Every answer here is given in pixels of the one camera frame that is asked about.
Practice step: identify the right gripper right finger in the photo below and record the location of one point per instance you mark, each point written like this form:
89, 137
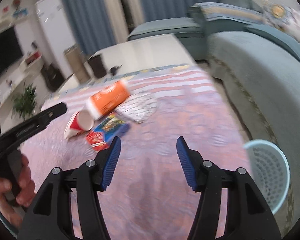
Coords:
248, 215

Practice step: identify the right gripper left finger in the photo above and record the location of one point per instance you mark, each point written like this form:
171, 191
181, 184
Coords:
49, 215

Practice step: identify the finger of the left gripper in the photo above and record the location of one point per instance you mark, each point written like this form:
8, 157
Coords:
32, 126

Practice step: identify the red white paper cup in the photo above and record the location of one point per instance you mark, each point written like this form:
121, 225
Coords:
79, 123

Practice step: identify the blue red snack bag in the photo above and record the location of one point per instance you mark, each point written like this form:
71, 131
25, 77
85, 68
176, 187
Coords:
100, 137

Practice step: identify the orange white paper cup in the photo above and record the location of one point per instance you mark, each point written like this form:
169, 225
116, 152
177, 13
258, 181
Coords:
107, 99

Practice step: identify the white black-heart paper bag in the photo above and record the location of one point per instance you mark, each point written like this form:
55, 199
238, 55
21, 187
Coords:
138, 107

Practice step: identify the green potted plant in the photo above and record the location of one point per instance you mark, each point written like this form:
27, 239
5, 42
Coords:
25, 102

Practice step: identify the light blue plastic basket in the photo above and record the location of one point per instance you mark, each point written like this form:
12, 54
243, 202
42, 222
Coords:
270, 171

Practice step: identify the pink floral table cloth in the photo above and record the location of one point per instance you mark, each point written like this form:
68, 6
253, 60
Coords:
149, 197

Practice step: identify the black acoustic guitar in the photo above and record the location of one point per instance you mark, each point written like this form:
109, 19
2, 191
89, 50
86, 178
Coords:
52, 76

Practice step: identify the black television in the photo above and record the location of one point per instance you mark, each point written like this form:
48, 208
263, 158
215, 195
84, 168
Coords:
10, 50

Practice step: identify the beige cylindrical thermos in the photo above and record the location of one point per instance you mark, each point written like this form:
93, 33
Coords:
73, 57

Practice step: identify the dark brown cup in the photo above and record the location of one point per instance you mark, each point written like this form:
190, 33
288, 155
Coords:
97, 66

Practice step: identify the blue fabric sofa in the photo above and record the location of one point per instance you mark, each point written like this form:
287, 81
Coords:
262, 81

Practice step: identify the white refrigerator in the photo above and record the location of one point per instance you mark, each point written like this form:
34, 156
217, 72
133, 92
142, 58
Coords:
55, 25

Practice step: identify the black car key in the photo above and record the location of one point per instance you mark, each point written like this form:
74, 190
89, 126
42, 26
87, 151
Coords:
113, 71

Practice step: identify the blue curtains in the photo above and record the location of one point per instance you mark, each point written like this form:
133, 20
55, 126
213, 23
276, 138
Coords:
96, 23

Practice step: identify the blue throw pillow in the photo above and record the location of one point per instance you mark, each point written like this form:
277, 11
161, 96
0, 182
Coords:
278, 37

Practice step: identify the white coffee table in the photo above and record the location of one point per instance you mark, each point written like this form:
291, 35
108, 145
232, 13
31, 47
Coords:
146, 53

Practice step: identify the cream curtain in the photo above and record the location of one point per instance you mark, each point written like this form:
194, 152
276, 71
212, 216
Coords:
118, 21

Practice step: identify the floral sofa back cushion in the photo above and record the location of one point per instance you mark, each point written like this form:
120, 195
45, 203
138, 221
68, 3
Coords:
283, 18

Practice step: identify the striped armrest cover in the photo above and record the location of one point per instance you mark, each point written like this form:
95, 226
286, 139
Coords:
217, 11

